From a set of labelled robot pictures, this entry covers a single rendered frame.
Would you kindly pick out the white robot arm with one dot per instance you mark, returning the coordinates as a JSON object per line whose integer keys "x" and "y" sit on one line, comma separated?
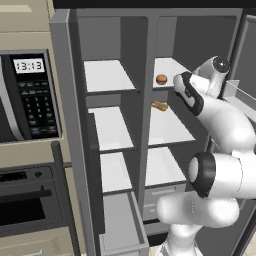
{"x": 230, "y": 133}

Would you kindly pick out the white fridge shelf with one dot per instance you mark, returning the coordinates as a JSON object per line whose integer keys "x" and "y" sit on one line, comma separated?
{"x": 168, "y": 128}
{"x": 115, "y": 171}
{"x": 163, "y": 166}
{"x": 166, "y": 68}
{"x": 106, "y": 76}
{"x": 110, "y": 128}

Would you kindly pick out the orange tangerine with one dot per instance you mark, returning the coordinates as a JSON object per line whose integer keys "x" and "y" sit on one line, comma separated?
{"x": 161, "y": 79}

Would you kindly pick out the grey fridge crisper drawer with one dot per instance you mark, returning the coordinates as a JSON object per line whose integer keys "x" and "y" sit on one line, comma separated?
{"x": 156, "y": 198}

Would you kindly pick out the grey left fridge door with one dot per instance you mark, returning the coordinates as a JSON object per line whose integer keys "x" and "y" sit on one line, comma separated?
{"x": 63, "y": 83}

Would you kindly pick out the grey fridge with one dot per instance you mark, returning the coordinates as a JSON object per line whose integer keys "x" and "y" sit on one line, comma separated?
{"x": 146, "y": 40}

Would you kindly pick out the grey freezer drawer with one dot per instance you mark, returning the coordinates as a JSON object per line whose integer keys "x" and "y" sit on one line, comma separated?
{"x": 118, "y": 220}

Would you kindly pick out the beige drawer front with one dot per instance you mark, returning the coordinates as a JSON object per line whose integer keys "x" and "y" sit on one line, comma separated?
{"x": 33, "y": 245}

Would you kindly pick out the black built-in oven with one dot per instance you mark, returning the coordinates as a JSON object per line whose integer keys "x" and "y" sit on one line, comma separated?
{"x": 26, "y": 200}

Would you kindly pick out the beige cupboard door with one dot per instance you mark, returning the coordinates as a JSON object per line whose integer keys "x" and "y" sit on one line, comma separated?
{"x": 23, "y": 15}

